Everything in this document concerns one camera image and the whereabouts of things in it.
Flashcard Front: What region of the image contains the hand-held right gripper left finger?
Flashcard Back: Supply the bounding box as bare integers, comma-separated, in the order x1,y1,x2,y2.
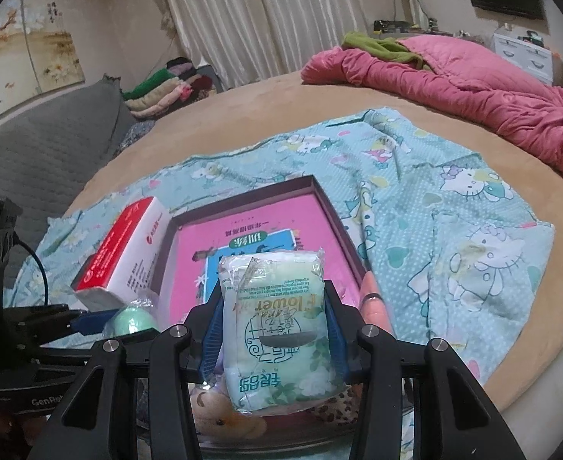
25,290,227,460

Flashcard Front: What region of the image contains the leopard print cloth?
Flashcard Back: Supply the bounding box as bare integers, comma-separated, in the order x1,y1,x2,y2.
310,386,366,427

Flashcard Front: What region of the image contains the tan bed mattress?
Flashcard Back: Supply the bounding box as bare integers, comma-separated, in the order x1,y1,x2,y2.
61,69,563,413

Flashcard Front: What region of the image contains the grey quilted headboard cushion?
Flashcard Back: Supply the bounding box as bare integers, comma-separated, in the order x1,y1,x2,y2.
0,74,136,307

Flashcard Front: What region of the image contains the white drawer cabinet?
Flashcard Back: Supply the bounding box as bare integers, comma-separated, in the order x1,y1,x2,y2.
492,26,557,82

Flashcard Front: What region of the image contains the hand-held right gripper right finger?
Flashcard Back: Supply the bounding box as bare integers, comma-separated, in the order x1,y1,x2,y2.
323,279,526,460

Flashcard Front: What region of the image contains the green cloth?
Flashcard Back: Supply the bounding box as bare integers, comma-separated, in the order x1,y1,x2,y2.
341,31,433,70

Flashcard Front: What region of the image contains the white arched frame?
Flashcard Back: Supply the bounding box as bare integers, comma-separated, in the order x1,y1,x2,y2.
393,0,430,30

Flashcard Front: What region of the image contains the green ball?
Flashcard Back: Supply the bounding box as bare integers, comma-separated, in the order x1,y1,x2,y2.
102,297,161,346

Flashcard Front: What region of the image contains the stack of folded clothes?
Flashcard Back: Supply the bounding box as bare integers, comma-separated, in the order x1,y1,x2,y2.
121,56,225,120

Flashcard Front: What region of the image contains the pink quilt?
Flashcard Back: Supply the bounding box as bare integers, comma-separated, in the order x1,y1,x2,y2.
300,33,563,183

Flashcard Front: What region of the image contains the red tissue pack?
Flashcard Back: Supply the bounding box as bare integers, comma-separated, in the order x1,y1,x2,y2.
71,196,173,314

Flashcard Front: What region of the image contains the cartoon cat printed blanket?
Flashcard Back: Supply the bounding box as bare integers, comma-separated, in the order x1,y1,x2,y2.
15,105,557,442

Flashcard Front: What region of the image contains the white pleated curtain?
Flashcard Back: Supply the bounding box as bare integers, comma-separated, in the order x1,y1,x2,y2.
154,0,397,92

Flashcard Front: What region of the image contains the floral wall painting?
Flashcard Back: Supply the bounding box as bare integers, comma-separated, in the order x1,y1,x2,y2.
0,0,87,132

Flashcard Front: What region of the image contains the pink rolled cloth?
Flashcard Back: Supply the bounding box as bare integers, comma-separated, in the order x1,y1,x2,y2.
360,271,394,338

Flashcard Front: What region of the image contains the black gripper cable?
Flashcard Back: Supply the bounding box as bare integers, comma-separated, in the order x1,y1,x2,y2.
10,232,52,307

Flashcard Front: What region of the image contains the plush toy with purple ribbon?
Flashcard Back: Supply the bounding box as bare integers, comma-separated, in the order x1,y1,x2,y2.
188,355,268,437

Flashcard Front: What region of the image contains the dark floral cloth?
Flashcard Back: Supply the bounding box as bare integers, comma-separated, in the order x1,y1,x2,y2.
113,120,158,159

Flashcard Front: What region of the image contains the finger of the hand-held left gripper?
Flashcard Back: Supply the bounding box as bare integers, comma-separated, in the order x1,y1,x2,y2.
3,303,114,337
20,330,102,353

